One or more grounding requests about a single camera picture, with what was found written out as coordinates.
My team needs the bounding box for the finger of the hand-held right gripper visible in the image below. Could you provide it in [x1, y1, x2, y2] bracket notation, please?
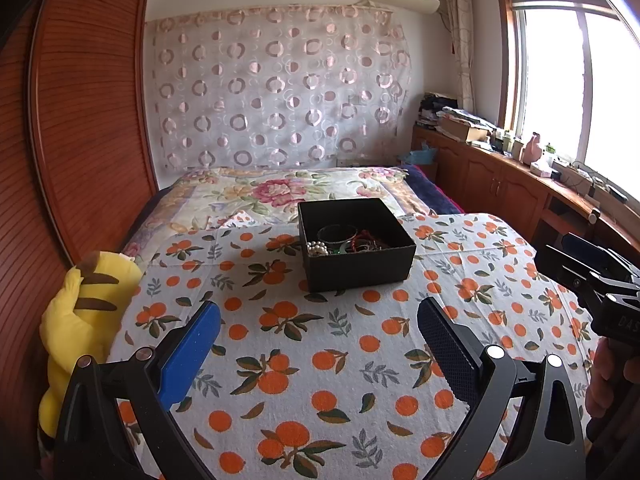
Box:
[545, 244, 601, 292]
[560, 232, 640, 275]

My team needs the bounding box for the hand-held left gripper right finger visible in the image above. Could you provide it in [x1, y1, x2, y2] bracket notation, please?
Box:
[416, 296, 588, 480]

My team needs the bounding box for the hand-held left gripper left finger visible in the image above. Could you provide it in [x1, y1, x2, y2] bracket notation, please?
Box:
[52, 301, 222, 480]

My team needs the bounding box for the black jewelry box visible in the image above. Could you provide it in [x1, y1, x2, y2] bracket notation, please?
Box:
[297, 197, 417, 293]

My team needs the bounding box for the person's right hand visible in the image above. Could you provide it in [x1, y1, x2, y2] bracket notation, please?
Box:
[584, 337, 615, 418]

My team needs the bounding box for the wooden cabinet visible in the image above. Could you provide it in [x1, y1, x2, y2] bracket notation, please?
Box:
[411, 125, 640, 281]

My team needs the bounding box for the pink figurine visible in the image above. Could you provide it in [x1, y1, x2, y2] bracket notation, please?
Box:
[522, 131, 549, 164]

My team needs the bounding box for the orange-print bed sheet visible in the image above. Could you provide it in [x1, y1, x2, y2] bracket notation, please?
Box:
[107, 212, 597, 480]

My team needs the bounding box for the yellow plush toy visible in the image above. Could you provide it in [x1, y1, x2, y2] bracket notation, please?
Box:
[37, 250, 146, 456]

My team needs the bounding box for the dark blue blanket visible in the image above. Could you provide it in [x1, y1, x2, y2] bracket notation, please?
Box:
[400, 162, 467, 217]

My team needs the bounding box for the cardboard box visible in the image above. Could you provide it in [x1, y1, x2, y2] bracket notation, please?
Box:
[437, 117, 492, 144]

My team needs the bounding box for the black bangle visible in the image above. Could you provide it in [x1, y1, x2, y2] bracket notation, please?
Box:
[317, 225, 359, 246]

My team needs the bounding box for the wooden framed window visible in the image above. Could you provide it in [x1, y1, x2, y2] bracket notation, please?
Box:
[497, 0, 640, 197]

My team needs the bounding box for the teal plastic bag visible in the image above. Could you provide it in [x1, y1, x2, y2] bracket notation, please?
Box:
[412, 142, 439, 165]

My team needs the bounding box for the floral quilt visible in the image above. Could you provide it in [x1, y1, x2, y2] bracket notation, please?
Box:
[122, 166, 437, 261]

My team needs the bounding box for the pile of books and papers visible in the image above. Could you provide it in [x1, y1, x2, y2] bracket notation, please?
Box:
[417, 91, 498, 133]

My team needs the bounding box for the patterned window curtain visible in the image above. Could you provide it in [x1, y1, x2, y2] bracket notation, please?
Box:
[442, 0, 476, 111]

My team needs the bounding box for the wooden louvred wardrobe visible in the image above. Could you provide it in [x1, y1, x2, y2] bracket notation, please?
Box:
[0, 0, 162, 480]

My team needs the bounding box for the sheer circle-pattern curtain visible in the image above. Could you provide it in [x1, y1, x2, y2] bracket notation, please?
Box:
[145, 4, 414, 173]

